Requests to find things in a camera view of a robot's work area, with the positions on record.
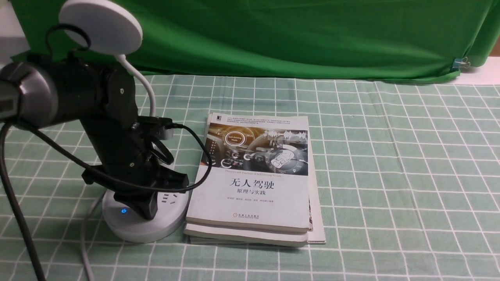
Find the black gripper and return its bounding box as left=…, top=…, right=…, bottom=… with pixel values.
left=80, top=119, right=189, bottom=220

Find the white desk lamp with sockets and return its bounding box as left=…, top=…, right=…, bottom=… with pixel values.
left=59, top=0, right=191, bottom=244

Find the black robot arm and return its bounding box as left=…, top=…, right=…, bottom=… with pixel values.
left=1, top=54, right=190, bottom=221

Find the bottom book under stack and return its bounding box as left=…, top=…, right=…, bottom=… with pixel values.
left=184, top=117, right=326, bottom=247

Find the top white driverless car book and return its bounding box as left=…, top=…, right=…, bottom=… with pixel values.
left=185, top=113, right=311, bottom=234

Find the green checkered tablecloth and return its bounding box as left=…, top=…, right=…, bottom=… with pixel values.
left=0, top=69, right=500, bottom=281

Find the green backdrop cloth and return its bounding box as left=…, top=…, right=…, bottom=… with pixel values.
left=9, top=0, right=500, bottom=85

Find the blue binder clip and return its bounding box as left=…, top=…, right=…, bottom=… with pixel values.
left=450, top=57, right=470, bottom=72

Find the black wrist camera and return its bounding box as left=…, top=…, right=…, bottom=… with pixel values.
left=131, top=116, right=174, bottom=141

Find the black camera cable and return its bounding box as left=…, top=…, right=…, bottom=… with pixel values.
left=23, top=123, right=213, bottom=193

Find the white lamp power cable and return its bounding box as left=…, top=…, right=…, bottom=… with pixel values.
left=80, top=190, right=107, bottom=281

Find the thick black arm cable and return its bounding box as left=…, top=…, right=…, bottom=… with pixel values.
left=0, top=121, right=47, bottom=281

